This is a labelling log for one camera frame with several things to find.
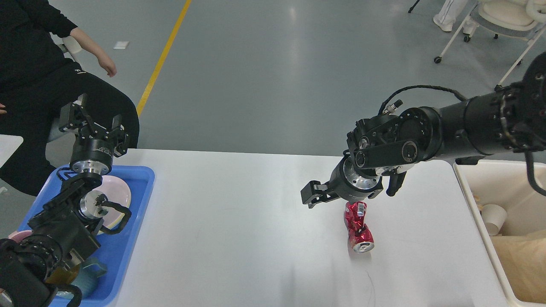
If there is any white plastic bin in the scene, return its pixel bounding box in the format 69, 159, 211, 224
454, 160, 545, 307

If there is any white office chair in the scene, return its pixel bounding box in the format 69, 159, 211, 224
433, 0, 546, 90

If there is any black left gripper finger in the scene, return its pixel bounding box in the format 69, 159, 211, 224
59, 93, 107, 140
107, 114, 130, 157

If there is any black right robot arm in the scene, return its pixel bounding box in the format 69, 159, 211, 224
300, 54, 546, 209

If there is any brown paper bag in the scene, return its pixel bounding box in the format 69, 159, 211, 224
490, 230, 546, 304

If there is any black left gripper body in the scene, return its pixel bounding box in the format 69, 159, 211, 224
70, 137, 114, 175

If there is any white table corner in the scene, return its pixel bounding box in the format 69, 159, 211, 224
0, 134, 23, 167

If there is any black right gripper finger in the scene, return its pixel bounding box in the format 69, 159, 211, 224
300, 181, 340, 209

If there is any person in black clothes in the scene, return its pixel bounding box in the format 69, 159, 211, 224
0, 0, 117, 196

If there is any teal mug yellow inside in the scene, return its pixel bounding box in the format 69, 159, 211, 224
46, 257, 108, 298

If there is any crushed red soda can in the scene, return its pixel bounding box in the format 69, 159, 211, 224
344, 201, 375, 253

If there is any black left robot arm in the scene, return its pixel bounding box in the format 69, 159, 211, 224
0, 94, 131, 307

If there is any blue plastic tray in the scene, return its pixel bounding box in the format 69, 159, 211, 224
17, 165, 155, 307

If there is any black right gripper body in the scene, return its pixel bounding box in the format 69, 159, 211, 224
329, 156, 383, 203

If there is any pink mug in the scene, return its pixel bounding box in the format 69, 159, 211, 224
8, 230, 33, 243

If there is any person in white trousers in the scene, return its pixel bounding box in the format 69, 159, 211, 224
433, 0, 468, 32

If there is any pink plate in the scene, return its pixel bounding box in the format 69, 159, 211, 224
85, 175, 131, 235

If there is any white paper cup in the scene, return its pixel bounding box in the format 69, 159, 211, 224
480, 204, 508, 236

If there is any white paper scrap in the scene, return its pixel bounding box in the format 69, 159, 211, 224
113, 41, 130, 50

